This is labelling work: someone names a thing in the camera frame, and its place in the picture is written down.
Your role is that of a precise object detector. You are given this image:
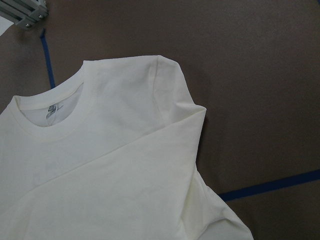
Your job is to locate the cream long-sleeve cat shirt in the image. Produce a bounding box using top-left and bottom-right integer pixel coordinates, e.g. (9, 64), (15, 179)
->
(0, 55), (253, 240)

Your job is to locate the aluminium frame post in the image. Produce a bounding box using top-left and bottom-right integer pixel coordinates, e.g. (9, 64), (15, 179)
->
(0, 0), (49, 30)

